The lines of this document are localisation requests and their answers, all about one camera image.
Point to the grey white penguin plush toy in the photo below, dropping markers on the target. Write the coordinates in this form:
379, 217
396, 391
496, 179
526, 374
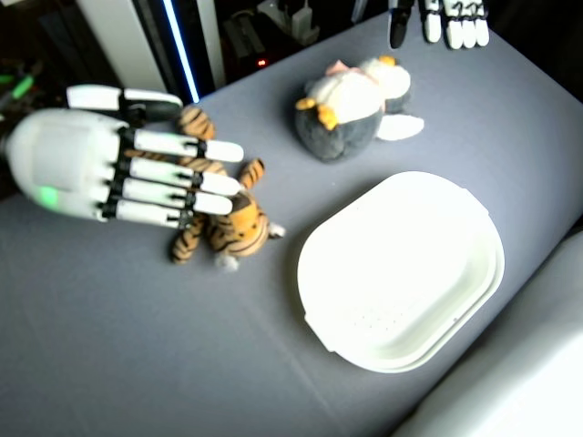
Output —
346, 100

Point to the orange striped tiger plush toy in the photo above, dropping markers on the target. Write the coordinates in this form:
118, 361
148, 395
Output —
241, 227

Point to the white oval basket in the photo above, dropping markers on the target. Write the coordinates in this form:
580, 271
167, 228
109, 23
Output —
396, 273

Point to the white cabinet panel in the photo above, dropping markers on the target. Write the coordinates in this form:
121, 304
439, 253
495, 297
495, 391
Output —
123, 41

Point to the blue light strip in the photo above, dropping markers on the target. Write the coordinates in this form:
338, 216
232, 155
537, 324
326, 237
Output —
181, 50

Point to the grey table cloth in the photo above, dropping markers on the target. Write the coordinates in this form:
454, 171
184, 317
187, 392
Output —
136, 341

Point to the black box with red light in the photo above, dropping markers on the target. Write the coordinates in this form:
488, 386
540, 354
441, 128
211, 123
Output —
255, 50

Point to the white plug adapter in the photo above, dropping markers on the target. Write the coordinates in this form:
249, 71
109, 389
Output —
298, 20

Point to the white robot body shell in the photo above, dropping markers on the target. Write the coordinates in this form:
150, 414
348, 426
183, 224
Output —
524, 364

